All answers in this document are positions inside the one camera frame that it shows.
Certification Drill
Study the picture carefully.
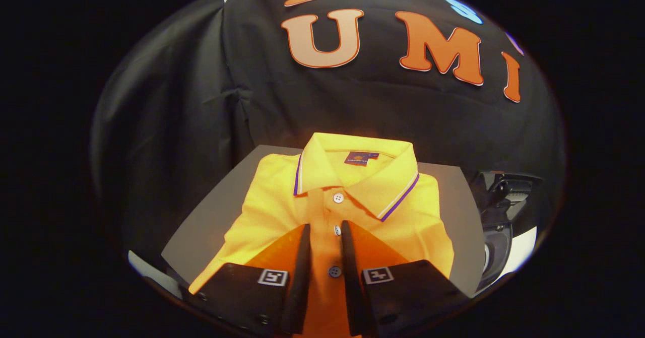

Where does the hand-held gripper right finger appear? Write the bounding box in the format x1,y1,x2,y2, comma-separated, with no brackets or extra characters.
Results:
340,220,472,338

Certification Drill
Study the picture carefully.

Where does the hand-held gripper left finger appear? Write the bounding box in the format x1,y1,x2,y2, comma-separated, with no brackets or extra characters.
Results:
181,223,312,336

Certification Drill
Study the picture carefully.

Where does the yellow polo shirt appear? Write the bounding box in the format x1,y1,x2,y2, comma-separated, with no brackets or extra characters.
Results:
189,132,455,338

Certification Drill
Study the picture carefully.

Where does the dark grey washing machine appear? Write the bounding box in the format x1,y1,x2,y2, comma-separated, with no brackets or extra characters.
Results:
469,171,545,293

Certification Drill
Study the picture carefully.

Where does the grey side table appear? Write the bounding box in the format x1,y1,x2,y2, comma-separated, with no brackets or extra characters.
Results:
161,145,485,298

